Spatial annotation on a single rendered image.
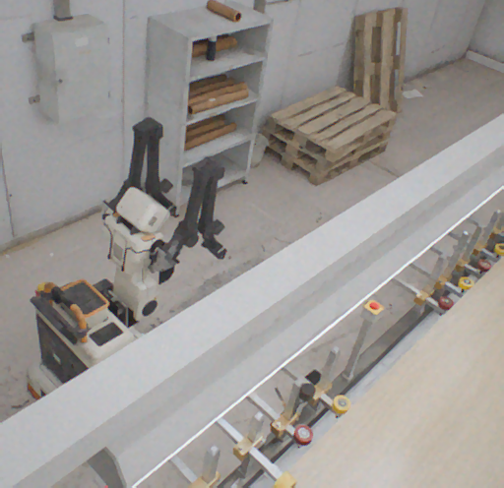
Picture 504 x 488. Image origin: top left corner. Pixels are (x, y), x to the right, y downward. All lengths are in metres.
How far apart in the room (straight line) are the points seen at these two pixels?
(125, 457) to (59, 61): 3.34
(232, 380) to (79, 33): 3.28
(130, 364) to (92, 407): 0.07
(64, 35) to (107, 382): 3.29
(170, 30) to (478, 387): 3.01
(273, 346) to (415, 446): 1.89
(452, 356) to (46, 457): 2.64
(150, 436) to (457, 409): 2.28
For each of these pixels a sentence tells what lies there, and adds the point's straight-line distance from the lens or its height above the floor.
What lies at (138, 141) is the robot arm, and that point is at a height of 1.55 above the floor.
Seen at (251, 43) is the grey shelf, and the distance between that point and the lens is 5.04.
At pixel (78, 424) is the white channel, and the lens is 0.68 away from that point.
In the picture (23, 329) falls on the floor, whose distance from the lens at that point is 4.12.
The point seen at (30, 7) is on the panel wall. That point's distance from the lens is 3.99.
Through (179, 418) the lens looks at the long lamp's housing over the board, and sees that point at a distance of 0.79.
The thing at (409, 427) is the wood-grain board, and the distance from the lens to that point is 2.77.
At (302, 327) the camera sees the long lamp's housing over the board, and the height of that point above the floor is 2.37.
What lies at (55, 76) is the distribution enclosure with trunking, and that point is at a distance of 3.94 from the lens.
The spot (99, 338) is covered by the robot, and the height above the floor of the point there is 0.81.
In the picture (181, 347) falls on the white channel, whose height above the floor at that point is 2.46.
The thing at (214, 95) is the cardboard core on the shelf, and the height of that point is 0.95.
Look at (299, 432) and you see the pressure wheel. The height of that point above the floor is 0.90.
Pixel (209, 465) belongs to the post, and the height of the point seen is 1.08.
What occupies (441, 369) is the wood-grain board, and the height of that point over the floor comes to 0.90.
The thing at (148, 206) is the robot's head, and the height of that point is 1.38.
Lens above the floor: 3.03
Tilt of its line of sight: 38 degrees down
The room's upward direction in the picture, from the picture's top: 10 degrees clockwise
